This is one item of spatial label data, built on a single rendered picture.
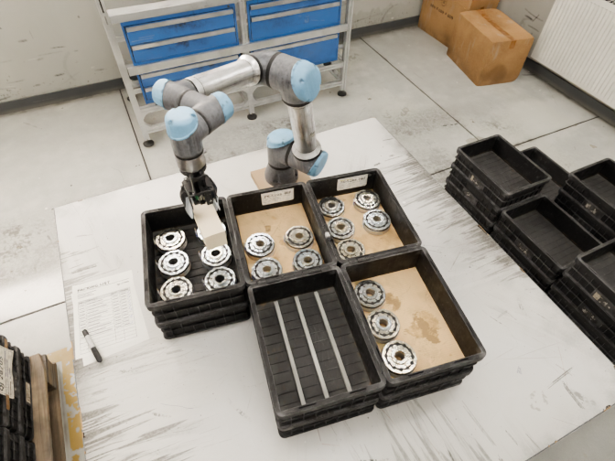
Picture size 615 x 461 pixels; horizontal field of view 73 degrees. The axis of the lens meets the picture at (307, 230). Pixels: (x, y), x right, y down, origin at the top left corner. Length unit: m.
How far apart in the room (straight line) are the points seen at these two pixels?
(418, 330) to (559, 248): 1.23
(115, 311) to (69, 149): 2.14
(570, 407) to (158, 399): 1.27
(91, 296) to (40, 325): 0.96
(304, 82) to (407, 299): 0.77
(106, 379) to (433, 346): 1.02
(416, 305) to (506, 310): 0.39
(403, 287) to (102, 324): 1.04
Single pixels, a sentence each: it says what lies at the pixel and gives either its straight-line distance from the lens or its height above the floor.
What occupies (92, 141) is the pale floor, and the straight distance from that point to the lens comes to 3.61.
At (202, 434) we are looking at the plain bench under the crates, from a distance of 1.39.
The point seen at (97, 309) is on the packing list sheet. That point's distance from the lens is 1.67.
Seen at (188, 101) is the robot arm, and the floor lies 1.41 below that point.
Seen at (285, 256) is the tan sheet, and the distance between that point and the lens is 1.47.
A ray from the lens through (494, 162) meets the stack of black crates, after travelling 2.59.
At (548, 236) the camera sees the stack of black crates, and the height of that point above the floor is 0.38.
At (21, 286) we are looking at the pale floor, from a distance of 2.84.
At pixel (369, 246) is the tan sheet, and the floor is 0.83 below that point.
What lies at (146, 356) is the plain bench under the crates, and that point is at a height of 0.70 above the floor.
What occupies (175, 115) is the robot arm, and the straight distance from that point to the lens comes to 1.05.
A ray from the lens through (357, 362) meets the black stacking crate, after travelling 1.30.
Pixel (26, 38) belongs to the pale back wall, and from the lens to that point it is 3.95.
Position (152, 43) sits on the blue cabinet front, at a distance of 3.05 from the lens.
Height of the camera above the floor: 2.02
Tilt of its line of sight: 50 degrees down
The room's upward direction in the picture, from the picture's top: 2 degrees clockwise
